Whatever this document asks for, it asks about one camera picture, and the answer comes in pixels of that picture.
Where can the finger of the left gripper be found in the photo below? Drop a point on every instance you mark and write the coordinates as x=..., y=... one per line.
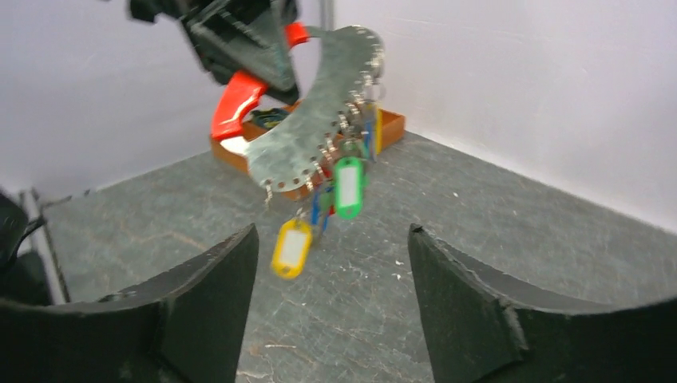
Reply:
x=229, y=36

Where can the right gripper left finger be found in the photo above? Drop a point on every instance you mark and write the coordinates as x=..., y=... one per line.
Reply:
x=183, y=325

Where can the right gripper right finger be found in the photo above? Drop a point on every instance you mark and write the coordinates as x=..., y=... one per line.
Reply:
x=483, y=325

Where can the steel key holder red handle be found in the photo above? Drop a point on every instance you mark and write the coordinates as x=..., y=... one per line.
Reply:
x=347, y=56

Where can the yellow key tag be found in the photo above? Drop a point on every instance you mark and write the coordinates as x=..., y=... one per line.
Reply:
x=377, y=140
x=292, y=246

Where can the orange compartment tray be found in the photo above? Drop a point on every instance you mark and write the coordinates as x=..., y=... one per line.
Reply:
x=284, y=155

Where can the blue key tag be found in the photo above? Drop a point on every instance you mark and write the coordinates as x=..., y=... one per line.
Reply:
x=322, y=207

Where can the green key tag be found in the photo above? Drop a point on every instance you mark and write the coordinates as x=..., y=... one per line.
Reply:
x=349, y=185

